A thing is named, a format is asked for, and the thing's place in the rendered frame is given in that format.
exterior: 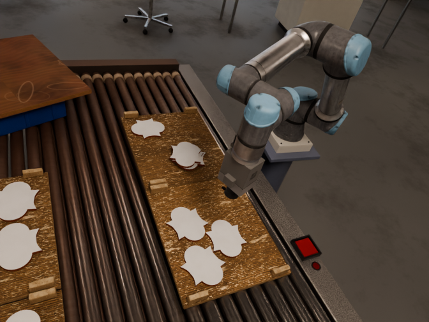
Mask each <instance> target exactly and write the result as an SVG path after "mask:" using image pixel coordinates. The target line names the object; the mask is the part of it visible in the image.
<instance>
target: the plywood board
mask: <svg viewBox="0 0 429 322"><path fill-rule="evenodd" d="M91 93H92V91H91V88H89V87H88V86H87V85H86V84H85V83H84V82H83V81H82V80H81V79H80V78H78V77H77V76H76V75H75V74H74V73H73V72H72V71H71V70H70V69H69V68H68V67H67V66H66V65H65V64H64V63H63V62H62V61H61V60H60V59H58V58H57V57H56V56H55V55H54V54H53V53H52V52H51V51H50V50H49V49H48V48H46V46H44V44H42V42H41V41H39V40H38V39H37V38H36V37H35V36H34V35H33V34H29V35H24V36H16V37H11V38H2V39H0V119H1V118H5V117H8V116H12V115H15V114H19V113H22V112H26V111H30V110H33V109H37V108H40V107H44V106H48V105H52V104H56V103H59V102H63V101H65V100H70V99H72V98H76V97H80V96H84V95H88V94H91Z"/></svg>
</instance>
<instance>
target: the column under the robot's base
mask: <svg viewBox="0 0 429 322"><path fill-rule="evenodd" d="M261 157H262V158H263V159H264V160H265V162H264V164H263V166H262V169H261V171H262V173H263V174H264V176H265V177H266V179H267V180H268V182H269V183H270V185H271V186H272V188H273V189H274V191H275V192H276V193H277V191H278V189H279V188H280V185H281V184H282V181H283V179H284V177H285V175H286V173H287V171H288V170H289V168H290V166H291V164H292V162H293V161H296V160H313V159H319V158H320V155H319V154H318V152H317V150H316V149H315V148H314V147H313V146H312V147H311V149H310V151H302V152H291V153H276V151H275V150H274V148H273V147H272V145H271V143H270V142H269V140H268V141H267V144H266V147H265V149H264V152H263V154H262V156H261Z"/></svg>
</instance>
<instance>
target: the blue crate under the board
mask: <svg viewBox="0 0 429 322"><path fill-rule="evenodd" d="M65 116H66V107H65V101H63V102H59V103H54V104H52V105H48V106H44V107H40V108H37V109H33V110H30V111H26V112H22V113H19V114H15V115H12V116H8V117H5V118H1V119H0V136H2V135H6V134H10V133H13V132H16V131H19V130H23V129H25V128H29V127H33V126H35V125H39V124H42V123H46V122H48V121H52V120H55V119H58V118H62V117H65Z"/></svg>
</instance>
